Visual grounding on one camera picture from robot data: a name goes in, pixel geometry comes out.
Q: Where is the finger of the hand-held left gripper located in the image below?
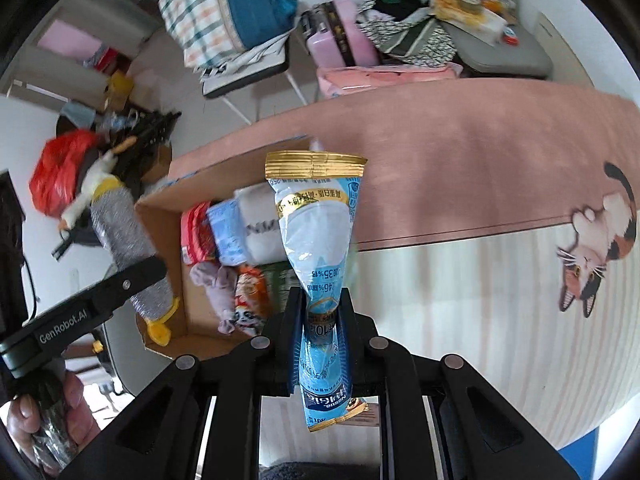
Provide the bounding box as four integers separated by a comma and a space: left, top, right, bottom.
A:
97, 256, 168, 318

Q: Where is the silver and yellow pouch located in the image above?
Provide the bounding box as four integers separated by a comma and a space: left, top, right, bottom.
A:
90, 180, 182, 347

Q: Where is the plaid bedding bundle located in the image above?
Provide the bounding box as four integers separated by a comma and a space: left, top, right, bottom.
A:
158, 0, 299, 70

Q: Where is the white goose plush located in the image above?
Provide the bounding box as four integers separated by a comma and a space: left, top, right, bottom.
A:
57, 137, 138, 233

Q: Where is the grey chair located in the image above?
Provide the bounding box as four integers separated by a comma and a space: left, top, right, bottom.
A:
425, 0, 553, 80

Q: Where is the blue stick sachet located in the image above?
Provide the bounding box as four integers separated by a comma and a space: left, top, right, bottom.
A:
264, 151, 370, 433

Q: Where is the white parcel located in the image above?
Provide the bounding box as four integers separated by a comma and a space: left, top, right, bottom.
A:
440, 10, 507, 43

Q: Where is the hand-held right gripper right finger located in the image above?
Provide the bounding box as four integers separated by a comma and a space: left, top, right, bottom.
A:
336, 287, 581, 480

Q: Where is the light blue cloth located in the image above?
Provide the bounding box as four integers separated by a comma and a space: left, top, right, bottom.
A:
61, 102, 96, 130

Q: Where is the dark fuzzy cloth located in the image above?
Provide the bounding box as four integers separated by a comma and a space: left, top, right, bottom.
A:
260, 460, 383, 480

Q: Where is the grey cloth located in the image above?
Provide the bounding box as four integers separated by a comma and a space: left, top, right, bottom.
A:
189, 262, 241, 336

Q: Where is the green packet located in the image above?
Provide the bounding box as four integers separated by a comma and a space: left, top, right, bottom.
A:
260, 262, 301, 318

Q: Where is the small brown cardboard box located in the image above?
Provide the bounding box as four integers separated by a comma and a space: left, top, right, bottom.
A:
141, 144, 173, 183

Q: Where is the red packet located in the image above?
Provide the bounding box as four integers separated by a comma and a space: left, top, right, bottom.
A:
180, 201, 218, 266

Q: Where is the blue chair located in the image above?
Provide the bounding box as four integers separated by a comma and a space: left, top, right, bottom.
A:
557, 425, 608, 480

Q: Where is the patterned tote bag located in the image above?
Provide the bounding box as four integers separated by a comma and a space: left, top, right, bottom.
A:
356, 0, 458, 67

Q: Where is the white chair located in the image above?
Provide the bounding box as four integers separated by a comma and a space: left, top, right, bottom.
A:
100, 320, 151, 397

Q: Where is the orange panda snack packet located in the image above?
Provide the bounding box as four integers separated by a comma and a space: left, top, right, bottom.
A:
232, 266, 273, 338

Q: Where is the yellow paper bag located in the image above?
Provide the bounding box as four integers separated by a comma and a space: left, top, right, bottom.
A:
102, 71, 136, 113

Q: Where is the yellow plastic bag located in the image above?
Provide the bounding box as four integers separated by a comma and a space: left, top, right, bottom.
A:
430, 0, 483, 26

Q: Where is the black bag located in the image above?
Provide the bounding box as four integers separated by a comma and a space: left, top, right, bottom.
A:
0, 170, 27, 313

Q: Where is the white board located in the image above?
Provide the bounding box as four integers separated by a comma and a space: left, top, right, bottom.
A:
535, 10, 598, 88

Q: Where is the person's left hand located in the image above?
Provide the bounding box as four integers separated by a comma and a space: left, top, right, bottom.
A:
7, 367, 101, 476

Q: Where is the pink cloth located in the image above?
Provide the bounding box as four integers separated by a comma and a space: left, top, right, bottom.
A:
316, 62, 463, 100

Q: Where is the red plastic bag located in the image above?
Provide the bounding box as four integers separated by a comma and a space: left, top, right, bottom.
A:
28, 129, 103, 218

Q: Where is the white pouch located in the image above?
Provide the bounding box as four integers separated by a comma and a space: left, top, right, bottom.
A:
235, 182, 291, 266

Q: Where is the black tripod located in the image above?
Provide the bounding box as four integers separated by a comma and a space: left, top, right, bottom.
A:
107, 110, 183, 181

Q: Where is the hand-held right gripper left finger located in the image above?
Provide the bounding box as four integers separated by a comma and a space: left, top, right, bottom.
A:
60, 285, 306, 480

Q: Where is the white folding stool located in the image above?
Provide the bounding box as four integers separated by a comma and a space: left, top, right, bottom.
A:
200, 35, 311, 126

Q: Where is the pink suitcase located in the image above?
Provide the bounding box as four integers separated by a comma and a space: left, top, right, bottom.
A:
299, 0, 381, 68

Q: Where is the light blue tissue packet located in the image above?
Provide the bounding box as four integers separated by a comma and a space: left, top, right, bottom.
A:
206, 199, 249, 267

